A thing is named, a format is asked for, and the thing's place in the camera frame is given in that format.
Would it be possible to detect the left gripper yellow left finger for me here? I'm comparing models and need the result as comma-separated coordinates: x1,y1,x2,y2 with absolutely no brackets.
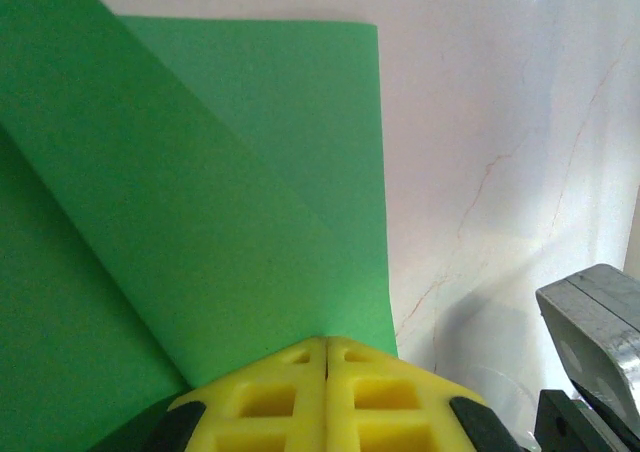
144,336,327,452

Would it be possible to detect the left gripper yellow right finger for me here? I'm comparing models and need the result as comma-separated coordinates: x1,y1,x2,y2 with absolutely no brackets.
325,336,521,452

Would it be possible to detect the green paper sheet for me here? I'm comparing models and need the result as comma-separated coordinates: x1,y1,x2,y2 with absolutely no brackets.
0,0,400,452

